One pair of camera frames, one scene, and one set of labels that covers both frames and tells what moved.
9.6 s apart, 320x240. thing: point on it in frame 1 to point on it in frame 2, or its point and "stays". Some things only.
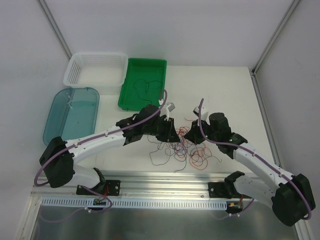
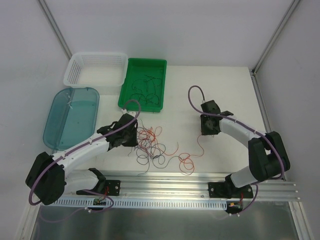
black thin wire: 160,142 to 147,96
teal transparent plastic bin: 72,114 stays
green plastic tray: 144,84 stays
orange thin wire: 199,157 to 191,155
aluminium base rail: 147,184 stays
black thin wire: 155,84 to 143,80
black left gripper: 166,129 to 130,137
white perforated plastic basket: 97,70 stays
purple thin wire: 181,149 to 147,148
